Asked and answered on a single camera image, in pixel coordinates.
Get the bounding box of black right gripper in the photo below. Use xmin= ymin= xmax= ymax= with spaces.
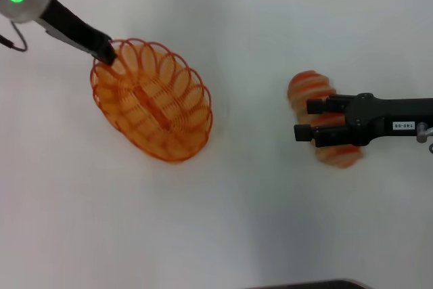
xmin=294 ymin=92 xmax=433 ymax=148

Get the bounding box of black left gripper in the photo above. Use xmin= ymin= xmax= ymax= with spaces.
xmin=37 ymin=0 xmax=118 ymax=66

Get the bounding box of striped orange bread loaf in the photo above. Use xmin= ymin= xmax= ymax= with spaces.
xmin=287 ymin=70 xmax=365 ymax=169

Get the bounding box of orange wire basket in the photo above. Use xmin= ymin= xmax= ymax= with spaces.
xmin=89 ymin=38 xmax=213 ymax=164

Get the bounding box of dark rounded object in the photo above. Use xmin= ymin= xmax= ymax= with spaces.
xmin=243 ymin=278 xmax=368 ymax=289

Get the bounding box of left arm cable with plug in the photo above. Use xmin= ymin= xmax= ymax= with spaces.
xmin=0 ymin=20 xmax=28 ymax=53

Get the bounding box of arm cable with plug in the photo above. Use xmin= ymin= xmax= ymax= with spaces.
xmin=0 ymin=20 xmax=28 ymax=53
xmin=416 ymin=122 xmax=433 ymax=154

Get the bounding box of right arm cable with plug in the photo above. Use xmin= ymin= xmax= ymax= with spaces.
xmin=416 ymin=122 xmax=433 ymax=154

